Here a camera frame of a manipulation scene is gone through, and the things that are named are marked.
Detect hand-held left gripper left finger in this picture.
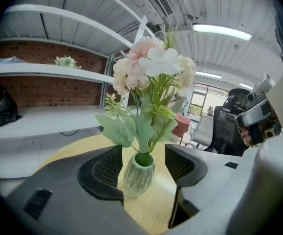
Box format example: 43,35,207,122
5,144,152,235

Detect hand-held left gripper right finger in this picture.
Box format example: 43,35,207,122
165,144,260,230

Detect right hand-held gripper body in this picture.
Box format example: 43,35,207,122
234,72,283,147

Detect pale green vase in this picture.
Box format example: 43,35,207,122
122,152,156,198

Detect pink artificial flowers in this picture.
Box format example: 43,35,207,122
95,23,197,154

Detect white green flowers bunch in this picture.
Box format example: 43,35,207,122
54,55,82,70

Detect person's right hand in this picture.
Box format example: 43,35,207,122
239,127,252,146

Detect ceiling light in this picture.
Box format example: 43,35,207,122
192,23,253,42
196,70,223,80
239,82,254,91

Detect black office chair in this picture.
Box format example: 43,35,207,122
203,88,252,157

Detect round yellow wooden table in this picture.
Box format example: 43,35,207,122
37,133,181,235

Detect window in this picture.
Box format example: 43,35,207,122
188,82,230,118

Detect white mesh chair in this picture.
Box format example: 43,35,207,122
191,115,216,148

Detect pink chair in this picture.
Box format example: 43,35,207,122
171,113,193,142

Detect white metal shelving rack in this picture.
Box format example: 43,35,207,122
0,3,149,147

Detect blue plastic bag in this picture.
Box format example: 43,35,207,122
0,56,27,65

